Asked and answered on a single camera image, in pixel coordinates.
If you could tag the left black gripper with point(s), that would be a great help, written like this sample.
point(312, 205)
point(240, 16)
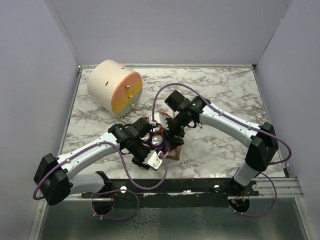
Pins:
point(139, 162)

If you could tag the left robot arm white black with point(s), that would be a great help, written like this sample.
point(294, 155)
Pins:
point(55, 176)

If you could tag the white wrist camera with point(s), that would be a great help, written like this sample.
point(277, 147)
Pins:
point(158, 119)
point(154, 159)

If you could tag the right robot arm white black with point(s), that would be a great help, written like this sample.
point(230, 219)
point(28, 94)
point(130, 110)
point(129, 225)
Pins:
point(257, 138)

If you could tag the cream cylindrical drawer box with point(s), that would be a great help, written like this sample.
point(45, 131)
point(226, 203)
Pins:
point(115, 87)

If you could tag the orange red soda can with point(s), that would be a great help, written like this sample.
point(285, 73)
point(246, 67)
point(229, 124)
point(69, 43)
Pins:
point(156, 130)

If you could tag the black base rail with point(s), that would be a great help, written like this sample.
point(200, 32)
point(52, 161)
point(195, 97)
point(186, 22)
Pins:
point(173, 193)

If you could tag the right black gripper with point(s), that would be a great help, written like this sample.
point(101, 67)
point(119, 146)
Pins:
point(170, 134)

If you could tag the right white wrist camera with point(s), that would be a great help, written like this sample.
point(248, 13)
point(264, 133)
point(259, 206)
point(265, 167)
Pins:
point(158, 119)

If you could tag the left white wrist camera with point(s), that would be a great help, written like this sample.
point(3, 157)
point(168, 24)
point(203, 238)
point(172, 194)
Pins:
point(154, 159)

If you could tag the purple fanta can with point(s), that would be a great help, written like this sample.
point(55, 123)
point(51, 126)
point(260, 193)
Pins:
point(146, 139)
point(156, 140)
point(165, 147)

